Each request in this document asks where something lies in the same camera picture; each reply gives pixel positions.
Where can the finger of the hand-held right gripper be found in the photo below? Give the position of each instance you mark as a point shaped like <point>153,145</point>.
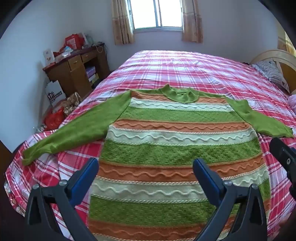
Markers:
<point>283,155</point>

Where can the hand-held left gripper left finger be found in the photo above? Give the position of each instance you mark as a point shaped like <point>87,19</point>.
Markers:
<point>92,168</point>

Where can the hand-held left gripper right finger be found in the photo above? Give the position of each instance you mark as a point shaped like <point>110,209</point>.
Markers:
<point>200,167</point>

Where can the green orange striped knit sweater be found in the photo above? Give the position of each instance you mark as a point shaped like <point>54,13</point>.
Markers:
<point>148,153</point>

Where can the pink cloth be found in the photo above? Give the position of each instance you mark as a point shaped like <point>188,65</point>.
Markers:
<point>292,100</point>

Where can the red plastic bag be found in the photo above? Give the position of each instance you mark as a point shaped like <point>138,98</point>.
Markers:
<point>54,119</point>

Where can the brown patterned gift bag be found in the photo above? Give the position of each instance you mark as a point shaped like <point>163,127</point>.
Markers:
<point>72,103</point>

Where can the white paper bag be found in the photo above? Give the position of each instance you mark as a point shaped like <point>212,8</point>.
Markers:
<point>55,92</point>

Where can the grey patterned pillow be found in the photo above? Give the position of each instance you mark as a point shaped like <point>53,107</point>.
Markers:
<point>270,69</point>

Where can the brown wooden desk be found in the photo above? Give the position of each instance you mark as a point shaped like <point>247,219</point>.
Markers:
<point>76,74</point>

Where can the purple box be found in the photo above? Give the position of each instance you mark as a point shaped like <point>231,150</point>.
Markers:
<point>90,71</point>

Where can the red plaid bed blanket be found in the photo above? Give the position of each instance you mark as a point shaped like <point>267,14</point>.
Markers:
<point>185,69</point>

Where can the light wooden headboard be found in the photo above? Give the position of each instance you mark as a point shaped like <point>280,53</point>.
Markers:
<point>270,54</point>

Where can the white printed card box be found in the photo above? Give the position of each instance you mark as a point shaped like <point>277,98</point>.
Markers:
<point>49,56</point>

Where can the red gift box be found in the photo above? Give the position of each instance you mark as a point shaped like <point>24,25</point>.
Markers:
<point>74,41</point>

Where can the beige patterned curtain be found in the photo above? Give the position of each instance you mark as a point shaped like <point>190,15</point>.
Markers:
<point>192,20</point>
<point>121,23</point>

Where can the window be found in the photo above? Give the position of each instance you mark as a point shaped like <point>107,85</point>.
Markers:
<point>157,14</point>

